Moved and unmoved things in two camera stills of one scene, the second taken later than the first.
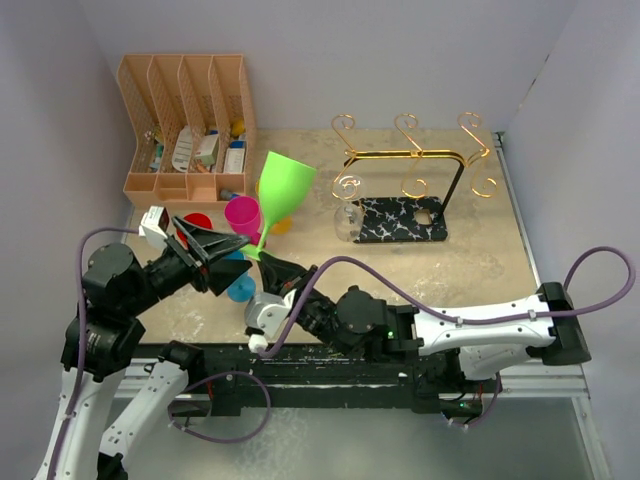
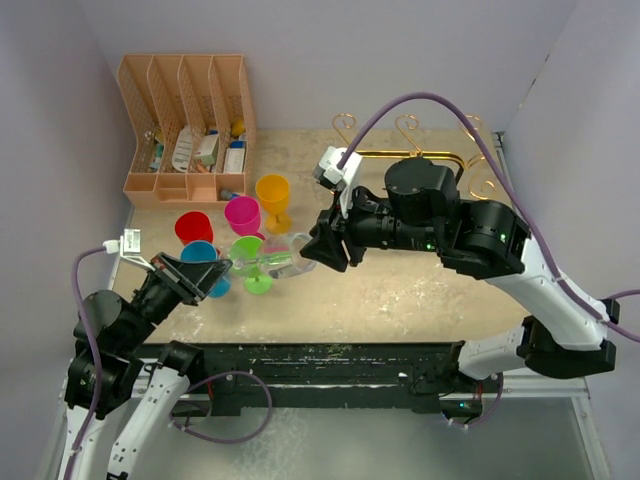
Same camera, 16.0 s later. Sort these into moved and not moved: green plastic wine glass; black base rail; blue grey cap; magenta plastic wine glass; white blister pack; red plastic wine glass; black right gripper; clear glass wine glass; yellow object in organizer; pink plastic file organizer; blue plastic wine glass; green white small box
Moved: blue plastic wine glass; green plastic wine glass; black right gripper; clear glass wine glass
Not moved: blue grey cap; pink plastic file organizer; magenta plastic wine glass; white blister pack; black base rail; red plastic wine glass; green white small box; yellow object in organizer
